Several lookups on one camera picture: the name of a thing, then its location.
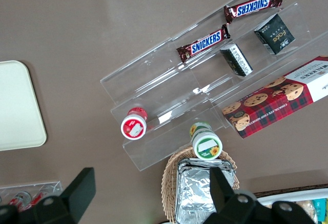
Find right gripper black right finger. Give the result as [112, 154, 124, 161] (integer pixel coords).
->
[209, 167, 236, 214]

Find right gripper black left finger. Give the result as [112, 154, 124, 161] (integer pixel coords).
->
[60, 167, 97, 224]

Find oval light wicker basket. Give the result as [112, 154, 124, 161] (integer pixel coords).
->
[160, 147, 240, 224]

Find white rectangular snack tray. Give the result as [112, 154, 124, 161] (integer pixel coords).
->
[253, 182, 328, 224]

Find beige plastic serving tray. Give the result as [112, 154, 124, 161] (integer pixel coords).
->
[0, 60, 48, 152]

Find stacked aluminium foil containers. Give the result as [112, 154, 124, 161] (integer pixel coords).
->
[175, 158, 237, 224]

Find clear acrylic bottle rack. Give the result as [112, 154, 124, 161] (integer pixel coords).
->
[0, 180, 64, 211]

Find red cola bottle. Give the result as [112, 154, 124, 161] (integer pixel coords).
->
[31, 192, 51, 206]
[9, 191, 33, 211]

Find green lidded yogurt cup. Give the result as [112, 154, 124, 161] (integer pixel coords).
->
[189, 121, 223, 161]

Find red lidded yogurt cup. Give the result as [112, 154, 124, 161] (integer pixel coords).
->
[120, 107, 149, 140]

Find clear bag of rice crackers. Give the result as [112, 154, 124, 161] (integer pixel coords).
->
[294, 199, 315, 222]

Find red tartan Walkers cookie box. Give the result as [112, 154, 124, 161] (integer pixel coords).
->
[221, 55, 328, 139]

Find teal snack packet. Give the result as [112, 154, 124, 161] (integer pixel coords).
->
[313, 199, 328, 222]

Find clear acrylic stepped shelf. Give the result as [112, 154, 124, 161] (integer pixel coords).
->
[99, 37, 225, 172]
[170, 0, 328, 130]

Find small black Face box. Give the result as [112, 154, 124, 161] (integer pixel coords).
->
[219, 43, 254, 77]
[253, 13, 295, 55]

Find Snickers chocolate bar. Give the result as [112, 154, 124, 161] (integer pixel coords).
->
[176, 24, 231, 64]
[223, 0, 283, 25]

